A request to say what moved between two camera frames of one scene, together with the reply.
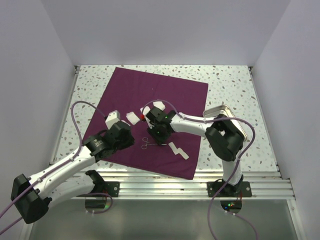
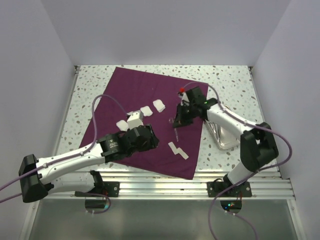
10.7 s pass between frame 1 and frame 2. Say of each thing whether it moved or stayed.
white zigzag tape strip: stayed
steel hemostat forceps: moved
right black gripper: moved
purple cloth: stayed
